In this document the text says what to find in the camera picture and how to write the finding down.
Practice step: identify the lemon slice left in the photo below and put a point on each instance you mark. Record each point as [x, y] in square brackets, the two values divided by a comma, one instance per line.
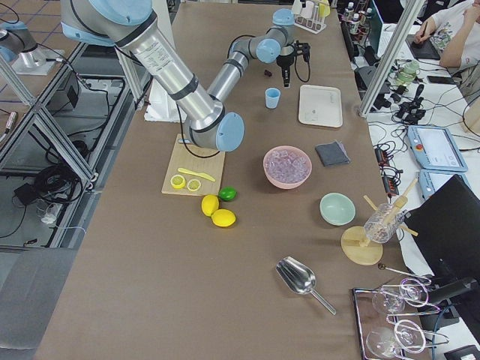
[177, 181]

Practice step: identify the blue teach pendant lower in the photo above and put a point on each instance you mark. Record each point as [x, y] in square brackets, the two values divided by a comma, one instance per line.
[431, 181]

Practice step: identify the wine glass lower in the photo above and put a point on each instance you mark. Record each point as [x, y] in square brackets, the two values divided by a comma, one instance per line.
[401, 341]

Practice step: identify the green lime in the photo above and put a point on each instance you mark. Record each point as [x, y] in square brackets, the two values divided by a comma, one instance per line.
[227, 194]

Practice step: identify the yellow plastic knife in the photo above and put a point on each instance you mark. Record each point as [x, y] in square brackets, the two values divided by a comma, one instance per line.
[202, 175]

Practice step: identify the lemon slice right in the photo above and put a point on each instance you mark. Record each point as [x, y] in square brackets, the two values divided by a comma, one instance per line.
[194, 185]

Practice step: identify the mint green bowl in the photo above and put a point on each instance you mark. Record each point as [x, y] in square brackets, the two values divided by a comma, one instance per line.
[337, 209]

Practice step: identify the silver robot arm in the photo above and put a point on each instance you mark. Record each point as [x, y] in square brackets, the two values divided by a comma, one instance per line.
[132, 26]
[277, 45]

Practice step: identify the blue teach pendant upper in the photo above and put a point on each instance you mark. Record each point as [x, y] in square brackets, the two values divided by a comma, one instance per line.
[435, 149]

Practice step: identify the clear textured glass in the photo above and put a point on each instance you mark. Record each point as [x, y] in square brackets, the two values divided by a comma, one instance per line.
[383, 223]

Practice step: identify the seated person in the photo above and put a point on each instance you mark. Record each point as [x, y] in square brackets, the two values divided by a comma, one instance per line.
[455, 33]

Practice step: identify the metal wine glass rack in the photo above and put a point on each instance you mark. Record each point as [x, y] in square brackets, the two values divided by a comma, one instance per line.
[367, 318]

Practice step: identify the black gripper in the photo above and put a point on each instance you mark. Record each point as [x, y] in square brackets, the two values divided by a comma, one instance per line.
[285, 61]

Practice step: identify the yellow lemon lower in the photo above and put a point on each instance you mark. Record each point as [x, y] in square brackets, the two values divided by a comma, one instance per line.
[223, 218]

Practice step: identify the blue teach pendant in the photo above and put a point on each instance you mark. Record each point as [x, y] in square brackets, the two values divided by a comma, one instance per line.
[431, 181]
[435, 149]

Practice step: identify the pink bowl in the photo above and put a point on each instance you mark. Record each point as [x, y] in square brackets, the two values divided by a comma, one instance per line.
[280, 184]

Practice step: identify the wine glass upper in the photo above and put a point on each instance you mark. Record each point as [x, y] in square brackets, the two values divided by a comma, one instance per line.
[393, 299]

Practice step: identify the wooden cup tree stand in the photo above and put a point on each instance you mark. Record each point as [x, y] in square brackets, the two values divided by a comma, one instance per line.
[354, 242]

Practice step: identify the cream rabbit tray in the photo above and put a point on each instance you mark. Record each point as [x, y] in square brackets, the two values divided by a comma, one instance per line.
[320, 106]

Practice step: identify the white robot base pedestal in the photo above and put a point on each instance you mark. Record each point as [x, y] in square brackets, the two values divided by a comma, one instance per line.
[161, 108]

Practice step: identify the lemon slice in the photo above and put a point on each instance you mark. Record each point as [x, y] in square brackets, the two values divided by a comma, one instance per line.
[194, 185]
[177, 181]

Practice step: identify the black monitor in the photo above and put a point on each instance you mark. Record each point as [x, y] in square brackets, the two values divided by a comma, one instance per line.
[447, 224]

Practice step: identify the folded grey cloth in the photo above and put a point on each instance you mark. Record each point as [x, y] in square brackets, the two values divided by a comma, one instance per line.
[332, 154]

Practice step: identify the yellow-green plastic cup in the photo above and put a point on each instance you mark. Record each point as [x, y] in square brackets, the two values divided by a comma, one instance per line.
[324, 8]

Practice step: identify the green water bottle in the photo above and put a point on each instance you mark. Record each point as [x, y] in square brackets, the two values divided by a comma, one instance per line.
[407, 73]

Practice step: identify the pile of clear ice cubes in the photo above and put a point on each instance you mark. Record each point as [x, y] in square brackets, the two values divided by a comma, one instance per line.
[287, 166]

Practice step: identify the yellow lemon upper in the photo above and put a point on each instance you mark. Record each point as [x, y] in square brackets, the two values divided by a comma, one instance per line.
[209, 205]

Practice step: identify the white wire cup rack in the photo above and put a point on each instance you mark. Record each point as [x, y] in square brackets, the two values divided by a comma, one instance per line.
[306, 16]

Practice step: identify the light blue plastic cup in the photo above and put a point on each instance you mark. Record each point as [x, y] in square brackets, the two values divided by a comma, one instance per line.
[272, 98]

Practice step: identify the metal ice scoop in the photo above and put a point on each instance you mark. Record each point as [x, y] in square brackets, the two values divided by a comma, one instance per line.
[301, 280]

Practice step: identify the yellow lemon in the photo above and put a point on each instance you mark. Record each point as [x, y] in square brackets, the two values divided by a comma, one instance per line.
[209, 205]
[223, 218]

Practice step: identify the aluminium frame post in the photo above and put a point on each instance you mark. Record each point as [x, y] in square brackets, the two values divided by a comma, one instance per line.
[407, 18]

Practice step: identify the bar spoon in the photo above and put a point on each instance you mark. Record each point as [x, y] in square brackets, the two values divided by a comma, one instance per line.
[382, 266]

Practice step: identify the wooden cutting board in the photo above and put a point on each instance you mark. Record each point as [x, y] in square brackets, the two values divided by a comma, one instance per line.
[202, 160]

